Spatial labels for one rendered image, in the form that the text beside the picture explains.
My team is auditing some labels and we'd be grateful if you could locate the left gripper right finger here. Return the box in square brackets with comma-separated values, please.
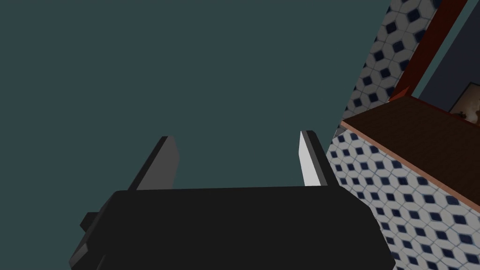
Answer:
[298, 130, 330, 188]

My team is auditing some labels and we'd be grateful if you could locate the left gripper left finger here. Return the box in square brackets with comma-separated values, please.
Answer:
[127, 135, 180, 191]

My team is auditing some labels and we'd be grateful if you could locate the framed picture on wall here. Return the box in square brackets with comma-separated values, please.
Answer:
[448, 82, 480, 125]

